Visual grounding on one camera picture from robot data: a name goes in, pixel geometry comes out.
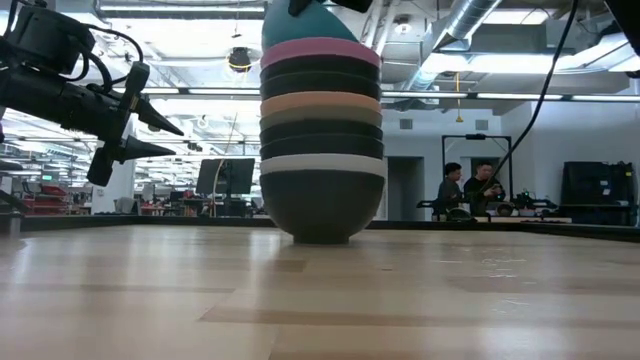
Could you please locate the ceiling light strip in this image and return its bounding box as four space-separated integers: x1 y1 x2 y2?
142 86 640 104

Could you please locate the black aluminium table frame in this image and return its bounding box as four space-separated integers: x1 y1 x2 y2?
0 212 640 244

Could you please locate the black hanging cable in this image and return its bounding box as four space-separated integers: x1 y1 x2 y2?
477 0 581 199

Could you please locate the blue bowl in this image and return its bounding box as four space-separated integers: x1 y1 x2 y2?
261 0 359 51

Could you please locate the black metal frame stand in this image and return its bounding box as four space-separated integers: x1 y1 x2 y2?
440 133 514 201

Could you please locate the yellow hanging cord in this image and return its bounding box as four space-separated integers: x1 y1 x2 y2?
453 71 465 124

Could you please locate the distant robot workstation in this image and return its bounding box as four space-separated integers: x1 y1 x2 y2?
417 192 574 225

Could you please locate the orange bowl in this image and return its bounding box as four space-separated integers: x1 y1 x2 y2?
259 91 383 119

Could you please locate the white bowl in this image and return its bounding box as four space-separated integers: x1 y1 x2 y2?
259 153 388 180

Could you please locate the dark monitor back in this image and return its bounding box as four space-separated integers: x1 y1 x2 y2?
195 157 257 197

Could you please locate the pink bowl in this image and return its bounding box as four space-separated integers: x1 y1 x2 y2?
259 37 382 70

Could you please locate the person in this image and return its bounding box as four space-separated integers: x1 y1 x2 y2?
462 160 507 217
436 161 465 217

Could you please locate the black equipment cabinet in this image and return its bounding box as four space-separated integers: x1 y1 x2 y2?
559 160 640 227

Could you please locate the silver ceiling duct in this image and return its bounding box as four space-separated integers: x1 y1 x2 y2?
399 0 504 92

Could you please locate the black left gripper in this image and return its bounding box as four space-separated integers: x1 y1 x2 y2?
0 62 186 187

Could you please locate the ceiling dome camera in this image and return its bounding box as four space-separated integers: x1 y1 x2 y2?
228 46 253 74

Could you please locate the red storage shelf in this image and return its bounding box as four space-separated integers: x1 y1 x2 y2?
22 183 70 216

